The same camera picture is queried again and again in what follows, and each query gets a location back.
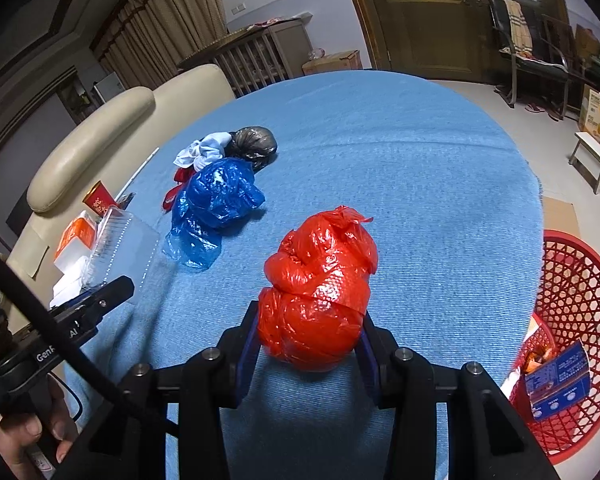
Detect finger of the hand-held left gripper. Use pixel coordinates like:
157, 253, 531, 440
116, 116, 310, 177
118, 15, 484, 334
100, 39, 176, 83
50, 275, 135, 342

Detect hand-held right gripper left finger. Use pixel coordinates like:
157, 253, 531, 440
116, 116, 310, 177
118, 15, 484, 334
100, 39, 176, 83
52, 300, 263, 480

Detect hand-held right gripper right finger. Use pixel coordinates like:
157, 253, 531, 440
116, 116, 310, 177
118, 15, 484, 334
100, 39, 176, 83
357, 310, 561, 480

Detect clear plastic container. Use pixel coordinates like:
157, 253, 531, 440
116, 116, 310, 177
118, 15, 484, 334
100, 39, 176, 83
82, 204, 161, 293

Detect red plastic bag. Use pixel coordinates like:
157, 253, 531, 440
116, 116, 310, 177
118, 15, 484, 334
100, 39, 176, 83
257, 205, 379, 373

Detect red ribbon cloth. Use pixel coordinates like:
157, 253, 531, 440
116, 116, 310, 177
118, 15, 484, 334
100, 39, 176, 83
161, 166, 196, 213

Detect blue plastic bag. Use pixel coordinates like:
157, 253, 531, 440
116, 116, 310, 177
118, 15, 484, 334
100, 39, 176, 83
162, 156, 267, 273

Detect white bag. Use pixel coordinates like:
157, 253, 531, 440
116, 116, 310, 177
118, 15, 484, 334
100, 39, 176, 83
173, 131, 233, 173

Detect blue white carton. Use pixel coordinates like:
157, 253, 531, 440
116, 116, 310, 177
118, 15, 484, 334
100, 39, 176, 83
524, 341, 592, 422

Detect red plastic basket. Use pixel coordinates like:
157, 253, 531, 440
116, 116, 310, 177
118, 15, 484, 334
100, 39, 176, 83
500, 229, 600, 466

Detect person's left hand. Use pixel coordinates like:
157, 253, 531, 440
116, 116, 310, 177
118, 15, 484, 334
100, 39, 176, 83
0, 381, 80, 480

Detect folded white tissues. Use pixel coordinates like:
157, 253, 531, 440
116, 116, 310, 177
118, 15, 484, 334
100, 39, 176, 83
49, 255, 93, 311

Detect orange tissue pack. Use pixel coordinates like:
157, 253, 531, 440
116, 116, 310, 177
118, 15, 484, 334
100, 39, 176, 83
53, 210, 98, 273

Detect red paper cup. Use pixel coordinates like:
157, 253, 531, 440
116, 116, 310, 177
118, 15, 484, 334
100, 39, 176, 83
82, 180, 117, 218

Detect white stick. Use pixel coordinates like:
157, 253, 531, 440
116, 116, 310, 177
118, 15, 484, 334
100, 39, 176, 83
116, 147, 160, 201

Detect beige leather sofa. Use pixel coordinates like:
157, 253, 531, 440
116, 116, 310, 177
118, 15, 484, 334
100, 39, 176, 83
5, 63, 236, 311

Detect white orange printed box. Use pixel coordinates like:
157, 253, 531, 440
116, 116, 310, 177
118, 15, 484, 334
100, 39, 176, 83
517, 312, 556, 376

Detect blue tablecloth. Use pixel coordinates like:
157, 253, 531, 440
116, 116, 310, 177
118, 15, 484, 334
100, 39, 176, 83
60, 70, 546, 480

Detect white panel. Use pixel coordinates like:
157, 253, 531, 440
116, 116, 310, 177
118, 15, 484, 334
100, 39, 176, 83
92, 72, 126, 106

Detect black plastic bag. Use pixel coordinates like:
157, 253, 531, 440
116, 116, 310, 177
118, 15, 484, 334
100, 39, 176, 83
225, 124, 279, 172

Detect flat cardboard sheet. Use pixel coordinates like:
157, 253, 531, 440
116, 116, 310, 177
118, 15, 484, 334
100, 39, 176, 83
542, 196, 581, 238

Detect wooden crib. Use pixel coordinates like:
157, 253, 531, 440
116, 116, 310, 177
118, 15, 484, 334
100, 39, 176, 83
177, 17, 316, 98

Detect beige curtain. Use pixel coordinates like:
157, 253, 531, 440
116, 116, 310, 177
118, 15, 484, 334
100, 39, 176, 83
90, 0, 228, 91

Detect brown cardboard box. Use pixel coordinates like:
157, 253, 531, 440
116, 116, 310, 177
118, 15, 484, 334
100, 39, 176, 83
575, 25, 600, 59
301, 50, 363, 77

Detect white stool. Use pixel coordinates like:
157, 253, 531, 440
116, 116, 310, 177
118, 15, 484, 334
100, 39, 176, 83
569, 131, 600, 194

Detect wooden door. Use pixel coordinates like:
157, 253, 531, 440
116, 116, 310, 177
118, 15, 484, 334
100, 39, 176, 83
337, 0, 571, 83

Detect orange fruit carton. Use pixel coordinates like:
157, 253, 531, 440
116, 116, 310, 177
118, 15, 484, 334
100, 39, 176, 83
578, 84, 600, 143

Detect black metal chair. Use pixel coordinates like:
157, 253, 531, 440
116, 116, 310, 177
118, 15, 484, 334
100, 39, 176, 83
489, 0, 581, 121

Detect plaid scarf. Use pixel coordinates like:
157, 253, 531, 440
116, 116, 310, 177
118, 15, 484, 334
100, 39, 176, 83
504, 0, 533, 51

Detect dark wooden chair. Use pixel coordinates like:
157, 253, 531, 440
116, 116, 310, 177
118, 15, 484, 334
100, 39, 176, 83
542, 14, 579, 67

